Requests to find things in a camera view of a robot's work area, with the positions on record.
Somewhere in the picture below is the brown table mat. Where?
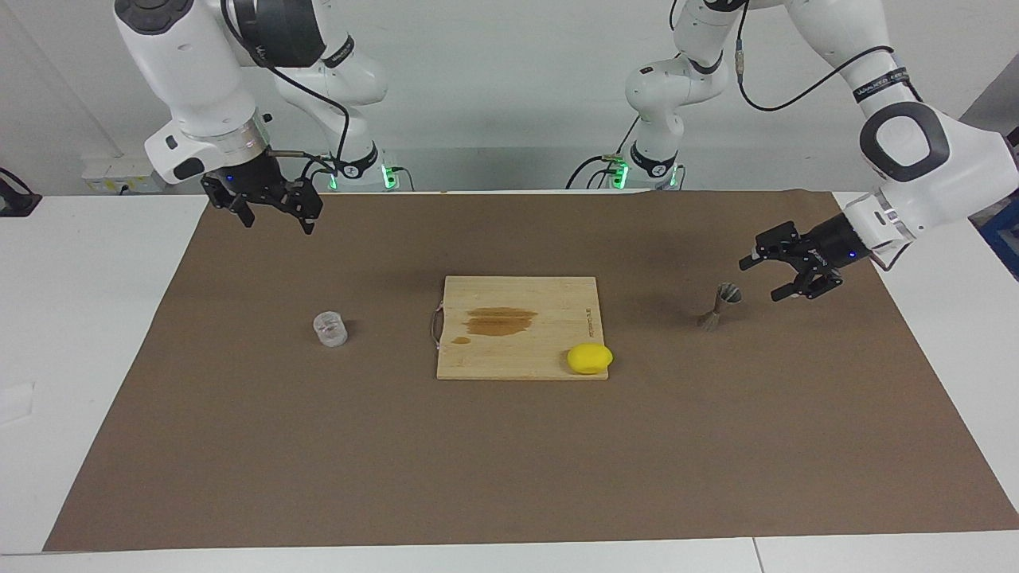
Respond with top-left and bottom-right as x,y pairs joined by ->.
44,189 -> 1019,552

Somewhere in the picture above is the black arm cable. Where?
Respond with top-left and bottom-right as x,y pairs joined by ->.
219,0 -> 353,188
736,32 -> 897,113

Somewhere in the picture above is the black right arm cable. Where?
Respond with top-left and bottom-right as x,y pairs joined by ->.
219,0 -> 353,188

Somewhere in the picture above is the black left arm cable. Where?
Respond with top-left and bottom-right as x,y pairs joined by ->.
736,32 -> 897,113

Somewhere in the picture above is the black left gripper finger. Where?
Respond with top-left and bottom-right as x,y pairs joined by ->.
738,223 -> 800,272
770,267 -> 844,302

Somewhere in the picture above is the white paper scrap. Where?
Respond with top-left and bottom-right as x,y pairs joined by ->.
0,382 -> 37,425

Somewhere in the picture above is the black clamp mount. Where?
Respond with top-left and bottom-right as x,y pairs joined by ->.
0,167 -> 42,217

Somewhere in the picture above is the blue box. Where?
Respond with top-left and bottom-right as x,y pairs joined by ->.
978,199 -> 1019,281

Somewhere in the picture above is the steel double jigger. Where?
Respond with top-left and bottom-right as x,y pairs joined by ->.
698,283 -> 743,329

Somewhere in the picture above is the yellow lemon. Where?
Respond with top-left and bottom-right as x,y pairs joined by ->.
567,343 -> 614,375

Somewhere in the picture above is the white wall socket box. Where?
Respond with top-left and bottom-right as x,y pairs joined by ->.
82,157 -> 173,194

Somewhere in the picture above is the black base cable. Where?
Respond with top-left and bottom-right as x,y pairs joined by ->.
299,155 -> 339,192
565,116 -> 642,190

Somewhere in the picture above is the small clear glass cup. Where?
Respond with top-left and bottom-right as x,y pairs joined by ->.
313,311 -> 349,348

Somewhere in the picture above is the wooden cutting board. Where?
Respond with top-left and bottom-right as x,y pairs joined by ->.
431,276 -> 610,381

